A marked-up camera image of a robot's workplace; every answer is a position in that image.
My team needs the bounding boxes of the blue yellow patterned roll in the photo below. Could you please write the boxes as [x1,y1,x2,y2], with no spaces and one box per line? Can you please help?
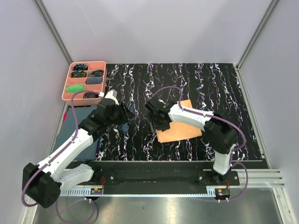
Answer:
[71,70,87,78]

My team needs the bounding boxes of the right rear aluminium post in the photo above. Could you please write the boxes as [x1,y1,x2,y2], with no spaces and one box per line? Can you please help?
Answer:
[235,0,280,70]

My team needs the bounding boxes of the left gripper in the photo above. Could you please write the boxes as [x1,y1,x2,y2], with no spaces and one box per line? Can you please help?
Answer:
[106,101,135,127]

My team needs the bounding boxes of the peach cloth napkin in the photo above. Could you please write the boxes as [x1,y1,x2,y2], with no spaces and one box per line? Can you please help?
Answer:
[154,99,202,143]

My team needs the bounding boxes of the blue patterned roll right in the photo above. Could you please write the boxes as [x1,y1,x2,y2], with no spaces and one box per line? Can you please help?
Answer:
[90,70,104,77]

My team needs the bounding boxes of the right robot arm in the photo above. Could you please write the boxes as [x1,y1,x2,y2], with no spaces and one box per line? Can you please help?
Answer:
[145,97,239,185]

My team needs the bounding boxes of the green rolled cloth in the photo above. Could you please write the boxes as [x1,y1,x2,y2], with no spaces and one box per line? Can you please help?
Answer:
[65,84,85,93]

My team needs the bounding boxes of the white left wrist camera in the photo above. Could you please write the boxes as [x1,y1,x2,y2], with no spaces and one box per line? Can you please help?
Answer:
[104,90,119,105]

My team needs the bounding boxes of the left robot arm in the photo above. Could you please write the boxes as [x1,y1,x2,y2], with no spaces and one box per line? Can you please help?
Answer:
[21,98,135,208]

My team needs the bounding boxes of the dark patterned cloth roll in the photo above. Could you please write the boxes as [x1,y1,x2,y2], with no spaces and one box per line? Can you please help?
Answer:
[83,92,100,99]

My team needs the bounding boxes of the black marble pattern mat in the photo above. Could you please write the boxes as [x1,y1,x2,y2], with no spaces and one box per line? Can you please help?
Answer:
[96,63,262,161]

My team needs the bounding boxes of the left rear aluminium post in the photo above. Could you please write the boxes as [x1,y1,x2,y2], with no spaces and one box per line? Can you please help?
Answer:
[33,0,73,64]

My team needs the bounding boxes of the pink divided organizer tray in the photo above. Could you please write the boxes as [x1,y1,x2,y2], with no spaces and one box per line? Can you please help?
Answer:
[61,61,107,106]

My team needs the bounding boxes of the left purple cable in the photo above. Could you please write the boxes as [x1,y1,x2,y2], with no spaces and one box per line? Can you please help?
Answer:
[21,91,105,222]

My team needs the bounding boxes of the blue patterned roll top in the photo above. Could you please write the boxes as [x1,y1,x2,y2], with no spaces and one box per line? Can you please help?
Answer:
[72,63,88,71]

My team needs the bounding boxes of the blue grey folded napkin stack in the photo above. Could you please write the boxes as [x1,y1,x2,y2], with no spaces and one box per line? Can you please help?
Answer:
[52,105,97,161]

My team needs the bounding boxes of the grey folded cloth in tray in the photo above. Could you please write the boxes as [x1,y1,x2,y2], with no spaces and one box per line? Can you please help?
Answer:
[85,77,103,85]

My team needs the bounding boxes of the aluminium post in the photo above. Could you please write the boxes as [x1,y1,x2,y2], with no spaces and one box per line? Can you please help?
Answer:
[33,0,73,64]
[235,0,280,70]

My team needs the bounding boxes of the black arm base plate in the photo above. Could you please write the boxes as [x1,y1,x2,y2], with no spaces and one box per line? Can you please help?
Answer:
[81,161,240,187]

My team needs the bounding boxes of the aluminium frame rail front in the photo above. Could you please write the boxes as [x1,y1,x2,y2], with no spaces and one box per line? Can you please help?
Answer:
[60,169,284,200]

